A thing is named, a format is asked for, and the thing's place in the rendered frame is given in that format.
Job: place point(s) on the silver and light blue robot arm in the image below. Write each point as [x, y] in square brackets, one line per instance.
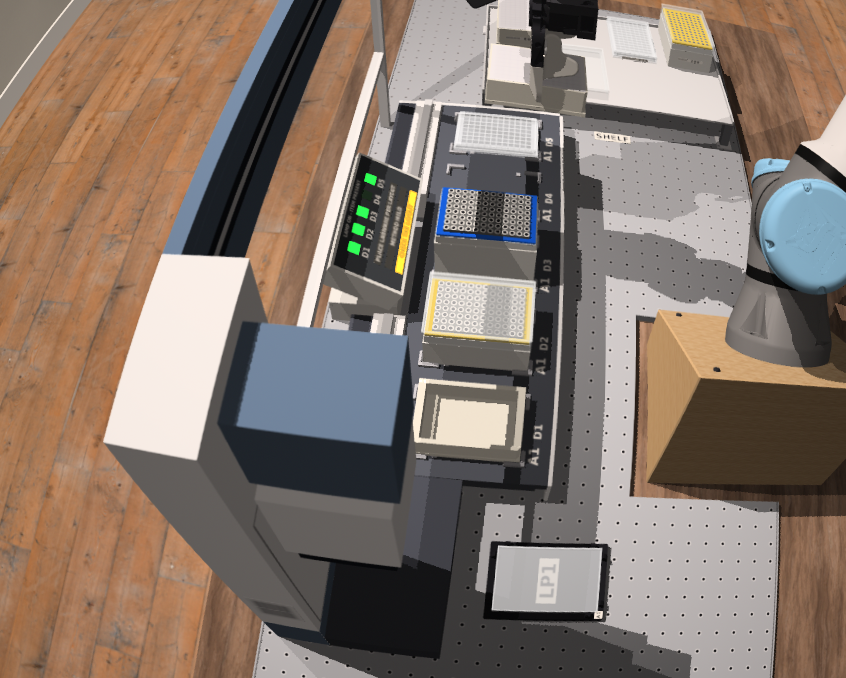
[802, 234]

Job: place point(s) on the light grey rectangular panel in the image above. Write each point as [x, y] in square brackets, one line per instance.
[547, 579]

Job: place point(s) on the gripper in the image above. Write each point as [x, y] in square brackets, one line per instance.
[555, 63]

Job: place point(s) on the cream one-well reservoir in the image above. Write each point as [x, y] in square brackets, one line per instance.
[482, 414]

